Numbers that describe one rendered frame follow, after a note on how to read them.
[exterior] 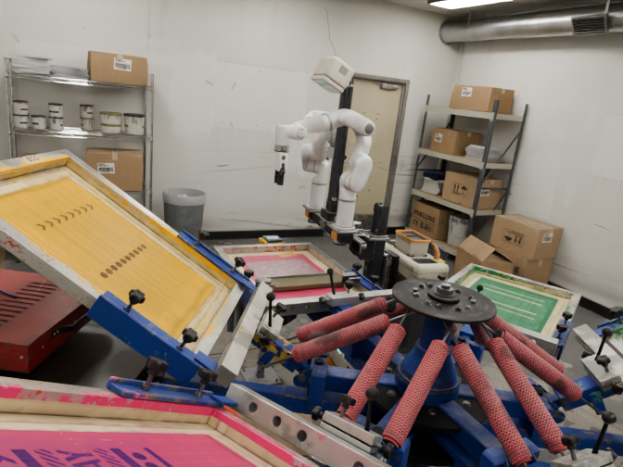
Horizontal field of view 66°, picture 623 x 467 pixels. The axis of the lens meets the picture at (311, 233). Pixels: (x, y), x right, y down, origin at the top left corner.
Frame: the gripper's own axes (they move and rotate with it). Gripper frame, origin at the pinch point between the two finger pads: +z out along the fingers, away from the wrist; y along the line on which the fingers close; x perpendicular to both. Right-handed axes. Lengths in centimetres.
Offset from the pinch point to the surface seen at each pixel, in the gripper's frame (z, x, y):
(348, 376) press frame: 37, 9, -121
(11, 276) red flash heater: 28, 111, -54
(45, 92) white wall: -18, 149, 309
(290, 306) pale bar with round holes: 35, 13, -74
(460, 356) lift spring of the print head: 15, -7, -148
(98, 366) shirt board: 43, 81, -92
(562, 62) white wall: -104, -363, 194
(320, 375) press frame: 34, 19, -123
